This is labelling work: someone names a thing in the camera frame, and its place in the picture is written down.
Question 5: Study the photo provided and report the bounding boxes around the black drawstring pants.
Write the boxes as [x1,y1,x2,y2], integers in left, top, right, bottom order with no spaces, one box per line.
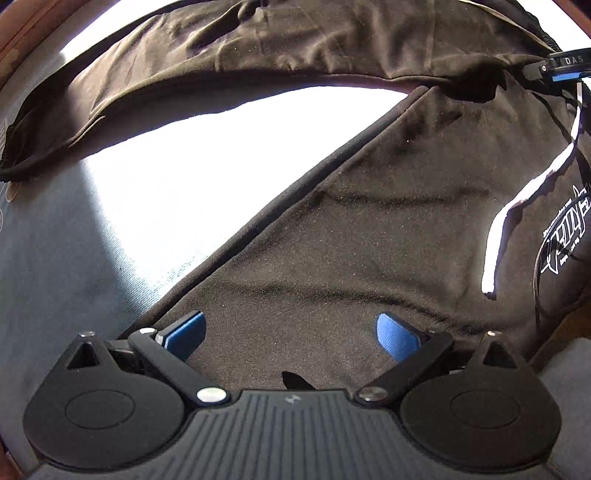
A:
[0,0,591,393]

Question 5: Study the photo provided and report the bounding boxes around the person's grey clothing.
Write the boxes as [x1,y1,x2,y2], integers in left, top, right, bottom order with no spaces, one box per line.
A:
[538,339,591,480]

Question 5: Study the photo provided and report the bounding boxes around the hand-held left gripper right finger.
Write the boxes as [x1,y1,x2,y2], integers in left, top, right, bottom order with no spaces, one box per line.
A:
[356,313,525,409]

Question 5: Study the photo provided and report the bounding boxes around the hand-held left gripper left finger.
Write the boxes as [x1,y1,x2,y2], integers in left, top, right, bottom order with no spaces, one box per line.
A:
[65,310,229,407]

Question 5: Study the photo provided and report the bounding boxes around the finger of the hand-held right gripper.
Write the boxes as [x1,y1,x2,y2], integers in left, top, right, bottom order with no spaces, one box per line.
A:
[524,59,580,84]

